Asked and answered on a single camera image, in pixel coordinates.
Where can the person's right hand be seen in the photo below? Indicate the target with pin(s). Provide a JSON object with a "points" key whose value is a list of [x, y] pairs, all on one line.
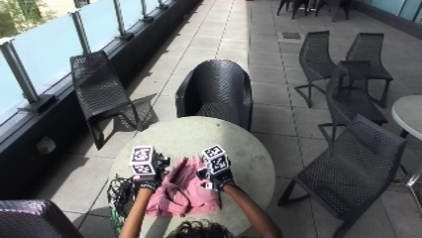
{"points": [[219, 180]]}

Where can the person's left hand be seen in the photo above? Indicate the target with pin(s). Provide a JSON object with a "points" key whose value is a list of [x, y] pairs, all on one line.
{"points": [[159, 167]]}

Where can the pink cloth garment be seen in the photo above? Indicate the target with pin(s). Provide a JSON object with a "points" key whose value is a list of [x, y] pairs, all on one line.
{"points": [[184, 190]]}

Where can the left white marker cube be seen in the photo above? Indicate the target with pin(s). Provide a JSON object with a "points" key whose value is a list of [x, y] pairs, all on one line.
{"points": [[143, 160]]}

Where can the white marker cube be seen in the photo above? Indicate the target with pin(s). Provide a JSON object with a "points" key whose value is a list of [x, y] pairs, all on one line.
{"points": [[216, 159], [143, 160]]}

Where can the right white marker cube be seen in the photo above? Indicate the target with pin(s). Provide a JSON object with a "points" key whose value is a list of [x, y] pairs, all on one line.
{"points": [[216, 159]]}

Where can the round grey table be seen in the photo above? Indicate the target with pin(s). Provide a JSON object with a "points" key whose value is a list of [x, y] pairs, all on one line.
{"points": [[194, 158]]}

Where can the black wicker tub chair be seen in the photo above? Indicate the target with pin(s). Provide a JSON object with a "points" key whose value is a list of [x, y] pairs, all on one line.
{"points": [[218, 91]]}

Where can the black mesh lounge chair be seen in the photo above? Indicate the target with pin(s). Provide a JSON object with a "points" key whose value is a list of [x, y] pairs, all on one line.
{"points": [[99, 89]]}

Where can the dark purple wicker chair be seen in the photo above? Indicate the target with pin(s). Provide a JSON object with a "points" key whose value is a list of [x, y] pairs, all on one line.
{"points": [[33, 219]]}

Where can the glass balcony railing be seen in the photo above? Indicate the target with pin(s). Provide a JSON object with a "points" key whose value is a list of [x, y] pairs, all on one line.
{"points": [[49, 49]]}

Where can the floor drain cover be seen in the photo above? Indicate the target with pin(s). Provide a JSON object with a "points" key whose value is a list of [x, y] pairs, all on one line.
{"points": [[292, 35]]}

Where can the round white table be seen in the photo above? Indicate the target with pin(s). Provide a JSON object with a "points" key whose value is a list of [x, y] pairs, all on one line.
{"points": [[409, 115]]}

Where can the black chairs group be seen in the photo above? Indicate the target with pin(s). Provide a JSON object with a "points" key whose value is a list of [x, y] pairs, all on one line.
{"points": [[315, 6]]}

